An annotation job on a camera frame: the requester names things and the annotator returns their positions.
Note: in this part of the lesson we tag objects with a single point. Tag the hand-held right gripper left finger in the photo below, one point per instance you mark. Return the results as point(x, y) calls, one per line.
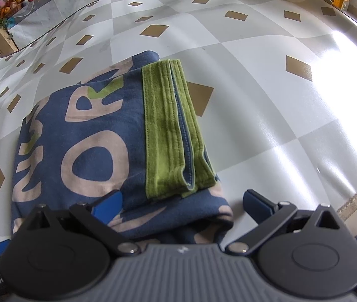
point(109, 207)

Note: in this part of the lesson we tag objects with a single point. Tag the blue letter-print pants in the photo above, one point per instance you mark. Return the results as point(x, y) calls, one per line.
point(181, 218)

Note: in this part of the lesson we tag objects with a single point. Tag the blue letter-print shirt green hem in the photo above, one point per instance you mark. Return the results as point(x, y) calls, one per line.
point(103, 138)

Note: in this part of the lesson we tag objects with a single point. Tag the long table with printed cover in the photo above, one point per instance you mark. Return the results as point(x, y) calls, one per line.
point(71, 3)

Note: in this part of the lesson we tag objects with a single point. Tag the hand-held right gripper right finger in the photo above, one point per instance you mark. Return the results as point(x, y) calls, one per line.
point(255, 206)

